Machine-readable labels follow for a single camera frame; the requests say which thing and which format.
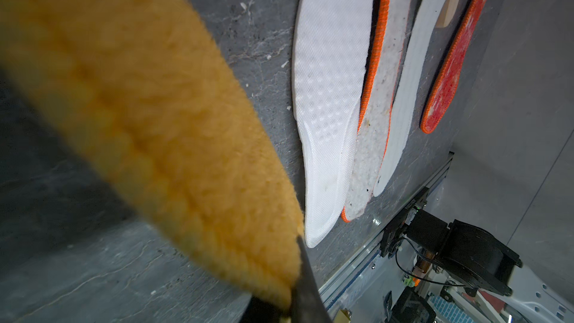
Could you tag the grey striped insole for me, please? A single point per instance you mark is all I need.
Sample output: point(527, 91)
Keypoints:
point(404, 104)

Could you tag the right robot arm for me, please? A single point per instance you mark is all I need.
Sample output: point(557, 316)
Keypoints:
point(475, 259)

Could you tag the grey felt orange-edged insole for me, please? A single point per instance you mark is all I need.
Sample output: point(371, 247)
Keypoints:
point(376, 103)

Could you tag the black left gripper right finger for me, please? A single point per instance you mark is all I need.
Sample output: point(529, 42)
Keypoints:
point(306, 303)

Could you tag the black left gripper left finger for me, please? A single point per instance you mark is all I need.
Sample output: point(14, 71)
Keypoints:
point(259, 311)

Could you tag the yellow fuzzy insole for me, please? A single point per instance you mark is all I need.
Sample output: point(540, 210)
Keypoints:
point(141, 91)

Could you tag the white foam insole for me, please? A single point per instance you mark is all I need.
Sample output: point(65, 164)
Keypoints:
point(328, 68)

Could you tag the red orange-edged insole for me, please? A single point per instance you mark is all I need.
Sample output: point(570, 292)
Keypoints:
point(446, 84)

